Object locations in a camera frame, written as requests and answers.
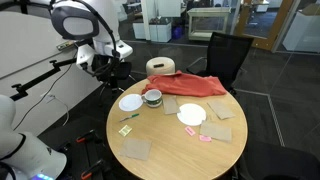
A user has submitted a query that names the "beige glass display cabinet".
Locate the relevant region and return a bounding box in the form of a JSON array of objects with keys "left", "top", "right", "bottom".
[{"left": 186, "top": 6, "right": 232, "bottom": 42}]

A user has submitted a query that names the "orange handled black clamp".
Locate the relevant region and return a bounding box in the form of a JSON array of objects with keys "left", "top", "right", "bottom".
[
  {"left": 80, "top": 158, "right": 111, "bottom": 180},
  {"left": 75, "top": 129, "right": 103, "bottom": 145}
]

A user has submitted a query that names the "large white plate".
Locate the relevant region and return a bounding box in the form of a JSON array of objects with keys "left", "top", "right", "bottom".
[{"left": 176, "top": 103, "right": 208, "bottom": 127}]

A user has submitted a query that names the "white mug with green band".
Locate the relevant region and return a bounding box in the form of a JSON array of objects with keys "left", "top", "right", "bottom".
[{"left": 140, "top": 88, "right": 164, "bottom": 108}]

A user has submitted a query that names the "blue bin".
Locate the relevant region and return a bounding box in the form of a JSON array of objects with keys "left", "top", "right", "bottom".
[{"left": 171, "top": 25, "right": 183, "bottom": 40}]

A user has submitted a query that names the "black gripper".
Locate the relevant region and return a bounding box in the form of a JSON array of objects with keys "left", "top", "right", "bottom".
[{"left": 91, "top": 54, "right": 132, "bottom": 91}]

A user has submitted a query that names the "yellow sticky note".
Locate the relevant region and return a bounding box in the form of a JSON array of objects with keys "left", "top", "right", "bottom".
[{"left": 118, "top": 124, "right": 133, "bottom": 138}]

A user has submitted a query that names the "black mesh office chair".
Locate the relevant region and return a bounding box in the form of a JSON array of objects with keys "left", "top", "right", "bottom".
[{"left": 185, "top": 31, "right": 255, "bottom": 95}]

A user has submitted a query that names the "brown paper napkin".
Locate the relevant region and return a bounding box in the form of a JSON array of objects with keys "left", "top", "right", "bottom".
[
  {"left": 162, "top": 95, "right": 181, "bottom": 116},
  {"left": 206, "top": 100, "right": 236, "bottom": 121},
  {"left": 119, "top": 137, "right": 153, "bottom": 162},
  {"left": 199, "top": 120, "right": 233, "bottom": 143}
]

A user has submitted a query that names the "white low cabinet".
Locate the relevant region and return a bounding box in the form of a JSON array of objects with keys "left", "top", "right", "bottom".
[{"left": 132, "top": 17, "right": 173, "bottom": 44}]

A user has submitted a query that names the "wooden door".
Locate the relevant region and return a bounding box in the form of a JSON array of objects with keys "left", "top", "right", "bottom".
[{"left": 234, "top": 0, "right": 296, "bottom": 52}]

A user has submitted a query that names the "white wall cable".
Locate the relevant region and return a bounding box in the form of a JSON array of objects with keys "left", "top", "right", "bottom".
[{"left": 13, "top": 61, "right": 75, "bottom": 132}]

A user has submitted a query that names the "red cloth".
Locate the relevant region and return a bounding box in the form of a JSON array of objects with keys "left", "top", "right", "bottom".
[{"left": 141, "top": 69, "right": 228, "bottom": 98}]

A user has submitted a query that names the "small white plate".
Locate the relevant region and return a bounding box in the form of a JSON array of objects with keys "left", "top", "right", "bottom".
[{"left": 118, "top": 93, "right": 145, "bottom": 113}]

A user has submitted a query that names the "green pen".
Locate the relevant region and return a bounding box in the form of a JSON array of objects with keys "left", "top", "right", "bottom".
[{"left": 119, "top": 113, "right": 140, "bottom": 123}]

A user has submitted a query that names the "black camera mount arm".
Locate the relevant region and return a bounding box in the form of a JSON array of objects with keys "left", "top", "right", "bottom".
[{"left": 9, "top": 58, "right": 80, "bottom": 102}]

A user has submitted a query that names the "black padded chair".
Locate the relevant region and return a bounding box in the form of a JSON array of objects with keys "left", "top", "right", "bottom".
[{"left": 238, "top": 139, "right": 320, "bottom": 180}]

